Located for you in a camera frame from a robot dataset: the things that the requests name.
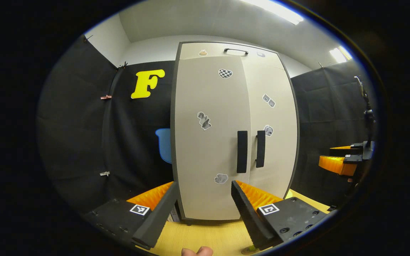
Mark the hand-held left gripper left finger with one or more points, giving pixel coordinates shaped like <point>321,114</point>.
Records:
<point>155,220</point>

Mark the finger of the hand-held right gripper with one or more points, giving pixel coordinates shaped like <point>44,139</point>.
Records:
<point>333,164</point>
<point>347,152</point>

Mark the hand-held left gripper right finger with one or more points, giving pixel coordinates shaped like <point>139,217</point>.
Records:
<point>249,217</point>

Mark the round brown coaster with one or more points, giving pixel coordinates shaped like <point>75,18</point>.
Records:
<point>246,252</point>

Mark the white cabinet door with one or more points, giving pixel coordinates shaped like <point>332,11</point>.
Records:
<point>279,167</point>
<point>198,160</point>

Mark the grey and white cabinet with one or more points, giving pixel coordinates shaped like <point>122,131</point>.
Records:
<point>208,221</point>

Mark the white cabinet drawer front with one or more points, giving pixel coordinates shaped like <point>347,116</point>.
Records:
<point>219,48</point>

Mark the black gooseneck stand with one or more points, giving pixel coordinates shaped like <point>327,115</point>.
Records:
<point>368,113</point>

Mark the silver clip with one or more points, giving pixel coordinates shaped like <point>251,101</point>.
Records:
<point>104,173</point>

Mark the small ceiling light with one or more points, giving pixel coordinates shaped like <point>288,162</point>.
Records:
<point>340,54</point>

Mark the black backdrop cloth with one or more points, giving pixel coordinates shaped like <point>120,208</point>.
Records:
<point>77,124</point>

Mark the pink clip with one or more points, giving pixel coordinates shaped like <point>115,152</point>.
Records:
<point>106,96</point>

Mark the long ceiling light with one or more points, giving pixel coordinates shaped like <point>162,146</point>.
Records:
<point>276,10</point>

